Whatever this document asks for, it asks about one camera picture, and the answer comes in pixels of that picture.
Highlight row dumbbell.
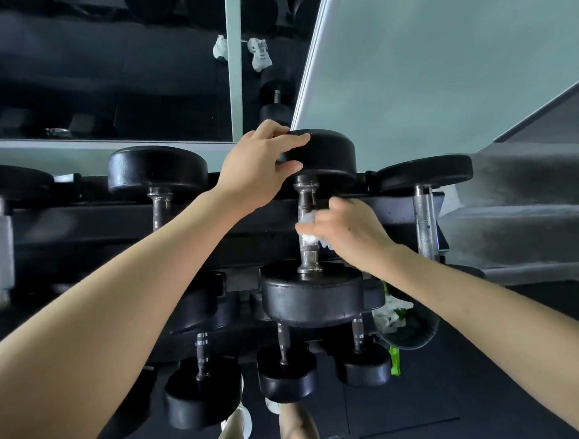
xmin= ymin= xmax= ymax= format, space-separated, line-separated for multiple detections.
xmin=250 ymin=127 xmax=368 ymax=333

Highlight person's left hand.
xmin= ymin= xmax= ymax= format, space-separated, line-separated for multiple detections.
xmin=209 ymin=116 xmax=316 ymax=217

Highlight person's left white sneaker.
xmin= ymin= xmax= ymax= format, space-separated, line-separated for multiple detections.
xmin=217 ymin=375 xmax=254 ymax=439

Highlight small end dumbbell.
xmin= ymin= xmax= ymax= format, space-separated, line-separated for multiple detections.
xmin=376 ymin=154 xmax=485 ymax=285

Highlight person's right leg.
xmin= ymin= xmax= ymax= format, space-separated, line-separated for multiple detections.
xmin=277 ymin=401 xmax=321 ymax=439

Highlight person's right forearm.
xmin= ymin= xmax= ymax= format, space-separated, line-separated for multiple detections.
xmin=367 ymin=232 xmax=579 ymax=439

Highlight person's right hand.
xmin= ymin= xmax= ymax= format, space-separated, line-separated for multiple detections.
xmin=300 ymin=193 xmax=401 ymax=278

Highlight white wet wipe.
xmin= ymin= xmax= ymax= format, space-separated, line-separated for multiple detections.
xmin=294 ymin=209 xmax=336 ymax=252

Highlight person's left forearm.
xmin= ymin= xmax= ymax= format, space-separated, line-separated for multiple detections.
xmin=0 ymin=185 xmax=264 ymax=439

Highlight black dumbbell rack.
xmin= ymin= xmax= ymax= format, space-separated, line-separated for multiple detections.
xmin=0 ymin=151 xmax=457 ymax=378

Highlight large black dumbbell stepped handle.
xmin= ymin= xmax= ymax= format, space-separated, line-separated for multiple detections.
xmin=106 ymin=142 xmax=228 ymax=336

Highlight green wet wipes pack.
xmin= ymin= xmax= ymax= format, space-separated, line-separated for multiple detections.
xmin=387 ymin=345 xmax=403 ymax=378

